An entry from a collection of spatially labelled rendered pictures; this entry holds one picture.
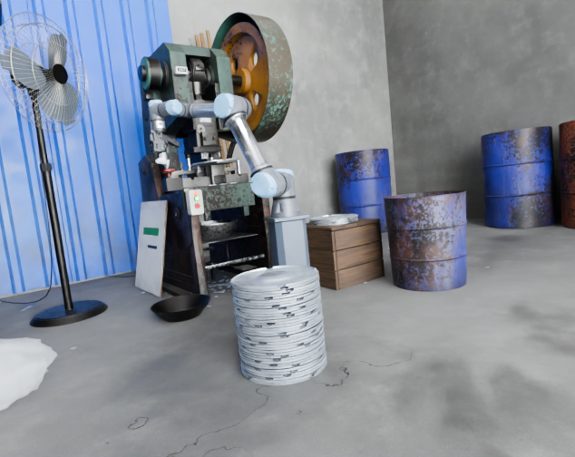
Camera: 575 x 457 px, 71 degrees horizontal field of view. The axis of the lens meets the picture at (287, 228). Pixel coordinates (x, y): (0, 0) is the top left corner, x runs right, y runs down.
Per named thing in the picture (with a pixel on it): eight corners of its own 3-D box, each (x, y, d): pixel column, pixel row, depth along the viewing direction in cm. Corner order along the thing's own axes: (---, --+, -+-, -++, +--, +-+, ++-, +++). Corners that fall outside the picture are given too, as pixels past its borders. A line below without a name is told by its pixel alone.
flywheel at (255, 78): (302, 24, 243) (241, 27, 296) (274, 19, 231) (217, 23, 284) (290, 144, 269) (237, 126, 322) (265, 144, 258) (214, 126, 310)
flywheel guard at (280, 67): (300, 131, 251) (287, -6, 242) (262, 132, 234) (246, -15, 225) (224, 152, 334) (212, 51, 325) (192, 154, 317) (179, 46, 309)
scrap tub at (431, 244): (486, 278, 214) (482, 189, 209) (441, 297, 190) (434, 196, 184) (419, 269, 248) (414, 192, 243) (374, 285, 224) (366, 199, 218)
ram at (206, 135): (222, 145, 250) (217, 96, 247) (199, 145, 242) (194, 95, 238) (210, 149, 264) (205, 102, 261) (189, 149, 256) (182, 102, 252)
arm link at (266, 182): (291, 189, 191) (242, 91, 196) (275, 190, 178) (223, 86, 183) (272, 200, 197) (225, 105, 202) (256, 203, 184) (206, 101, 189)
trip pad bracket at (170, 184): (187, 209, 224) (182, 175, 222) (170, 212, 218) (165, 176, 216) (182, 209, 229) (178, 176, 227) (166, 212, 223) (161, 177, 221)
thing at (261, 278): (307, 264, 149) (307, 261, 149) (328, 280, 121) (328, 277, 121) (229, 274, 145) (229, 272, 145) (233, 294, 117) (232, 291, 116)
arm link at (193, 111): (260, 99, 204) (188, 102, 227) (248, 96, 195) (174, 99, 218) (260, 122, 206) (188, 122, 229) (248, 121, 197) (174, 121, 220)
